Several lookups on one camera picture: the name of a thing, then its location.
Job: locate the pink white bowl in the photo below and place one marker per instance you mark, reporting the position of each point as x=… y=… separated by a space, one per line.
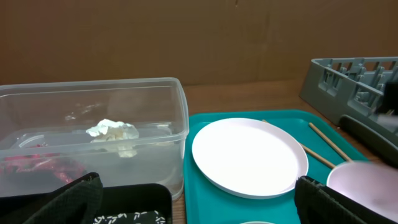
x=372 y=185

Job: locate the grey bowl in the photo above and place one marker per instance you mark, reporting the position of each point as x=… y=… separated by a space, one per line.
x=257 y=222

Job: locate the pile of rice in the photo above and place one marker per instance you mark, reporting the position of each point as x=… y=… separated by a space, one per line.
x=151 y=217

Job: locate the black waste tray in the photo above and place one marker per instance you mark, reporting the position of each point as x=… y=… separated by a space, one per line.
x=136 y=198

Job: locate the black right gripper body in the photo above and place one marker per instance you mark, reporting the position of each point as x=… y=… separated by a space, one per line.
x=387 y=111

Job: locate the white tissue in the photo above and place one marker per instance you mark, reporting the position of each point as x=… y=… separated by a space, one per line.
x=107 y=130

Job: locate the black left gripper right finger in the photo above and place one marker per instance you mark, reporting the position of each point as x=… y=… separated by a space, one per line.
x=319 y=204

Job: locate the wooden chopstick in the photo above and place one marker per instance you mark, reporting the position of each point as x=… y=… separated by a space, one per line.
x=318 y=157
x=330 y=143

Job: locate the large white plate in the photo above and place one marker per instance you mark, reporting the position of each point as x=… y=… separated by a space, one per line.
x=249 y=158

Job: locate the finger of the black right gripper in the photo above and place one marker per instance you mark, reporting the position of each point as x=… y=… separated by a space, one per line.
x=378 y=144

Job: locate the red snack wrapper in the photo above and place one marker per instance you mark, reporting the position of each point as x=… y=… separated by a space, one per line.
x=61 y=166

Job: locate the clear plastic storage box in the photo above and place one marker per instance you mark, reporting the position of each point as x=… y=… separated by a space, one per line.
x=53 y=117

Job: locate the grey dish rack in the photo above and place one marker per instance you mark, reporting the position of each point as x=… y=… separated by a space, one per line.
x=351 y=87

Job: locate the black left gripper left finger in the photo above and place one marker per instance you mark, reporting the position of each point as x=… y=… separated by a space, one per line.
x=76 y=202

